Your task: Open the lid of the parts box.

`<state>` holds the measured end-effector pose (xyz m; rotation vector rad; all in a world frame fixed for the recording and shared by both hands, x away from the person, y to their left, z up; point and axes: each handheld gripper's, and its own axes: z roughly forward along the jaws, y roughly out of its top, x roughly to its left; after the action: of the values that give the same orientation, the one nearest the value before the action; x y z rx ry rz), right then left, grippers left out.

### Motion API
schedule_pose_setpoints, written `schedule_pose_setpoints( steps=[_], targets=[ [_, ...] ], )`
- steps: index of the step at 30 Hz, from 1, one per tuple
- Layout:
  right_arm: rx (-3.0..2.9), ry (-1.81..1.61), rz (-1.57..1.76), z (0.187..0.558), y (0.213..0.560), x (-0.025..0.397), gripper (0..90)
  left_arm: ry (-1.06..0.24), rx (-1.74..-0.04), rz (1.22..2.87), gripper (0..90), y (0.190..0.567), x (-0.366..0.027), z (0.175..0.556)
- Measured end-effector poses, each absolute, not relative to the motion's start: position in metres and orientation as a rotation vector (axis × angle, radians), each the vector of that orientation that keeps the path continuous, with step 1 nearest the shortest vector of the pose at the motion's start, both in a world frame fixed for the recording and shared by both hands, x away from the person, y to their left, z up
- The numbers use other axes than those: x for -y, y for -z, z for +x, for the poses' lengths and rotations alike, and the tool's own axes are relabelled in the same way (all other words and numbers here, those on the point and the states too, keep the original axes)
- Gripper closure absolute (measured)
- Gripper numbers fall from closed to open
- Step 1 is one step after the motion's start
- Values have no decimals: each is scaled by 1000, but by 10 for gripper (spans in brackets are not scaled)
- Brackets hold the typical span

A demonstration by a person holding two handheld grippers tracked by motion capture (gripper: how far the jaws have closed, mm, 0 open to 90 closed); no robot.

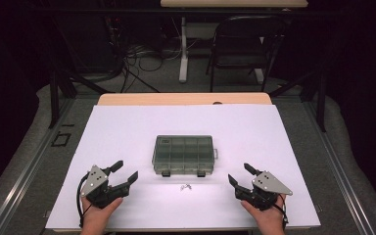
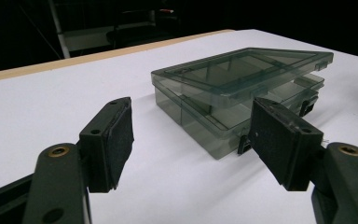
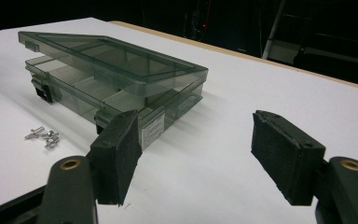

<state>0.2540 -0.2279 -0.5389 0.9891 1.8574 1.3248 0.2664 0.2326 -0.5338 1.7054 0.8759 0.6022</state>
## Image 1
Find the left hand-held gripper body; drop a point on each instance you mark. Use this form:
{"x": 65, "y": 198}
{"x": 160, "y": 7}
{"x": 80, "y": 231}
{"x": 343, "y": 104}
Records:
{"x": 95, "y": 182}

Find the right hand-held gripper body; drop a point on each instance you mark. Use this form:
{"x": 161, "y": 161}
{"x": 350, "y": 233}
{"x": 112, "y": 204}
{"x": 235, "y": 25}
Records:
{"x": 267, "y": 184}

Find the small metal screw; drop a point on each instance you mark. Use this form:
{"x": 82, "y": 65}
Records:
{"x": 183, "y": 187}
{"x": 189, "y": 186}

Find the grey transparent compartment box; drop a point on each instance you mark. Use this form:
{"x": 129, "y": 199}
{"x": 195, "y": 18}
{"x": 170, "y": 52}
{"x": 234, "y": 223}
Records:
{"x": 182, "y": 153}

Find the person's left hand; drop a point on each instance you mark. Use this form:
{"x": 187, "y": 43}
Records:
{"x": 96, "y": 218}

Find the person's right hand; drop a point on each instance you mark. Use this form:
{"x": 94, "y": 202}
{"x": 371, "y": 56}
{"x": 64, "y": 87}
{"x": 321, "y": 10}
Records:
{"x": 271, "y": 220}

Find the white table sheet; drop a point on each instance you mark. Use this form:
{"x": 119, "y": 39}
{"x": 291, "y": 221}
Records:
{"x": 127, "y": 130}

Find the light wooden table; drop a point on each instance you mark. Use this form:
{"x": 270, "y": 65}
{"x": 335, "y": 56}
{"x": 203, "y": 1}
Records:
{"x": 176, "y": 99}

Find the black folding chair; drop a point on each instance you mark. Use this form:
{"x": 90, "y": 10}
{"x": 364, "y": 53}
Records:
{"x": 238, "y": 60}

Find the black horizontal bar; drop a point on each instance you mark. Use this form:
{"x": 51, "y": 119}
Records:
{"x": 111, "y": 11}

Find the white desk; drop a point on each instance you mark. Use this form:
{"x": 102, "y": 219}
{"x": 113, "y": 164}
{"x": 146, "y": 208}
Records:
{"x": 235, "y": 3}

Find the aluminium floor rail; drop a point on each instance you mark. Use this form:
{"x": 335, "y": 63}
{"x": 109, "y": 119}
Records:
{"x": 339, "y": 169}
{"x": 29, "y": 169}

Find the black metal stand frame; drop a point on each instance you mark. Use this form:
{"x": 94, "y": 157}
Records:
{"x": 54, "y": 98}
{"x": 321, "y": 104}

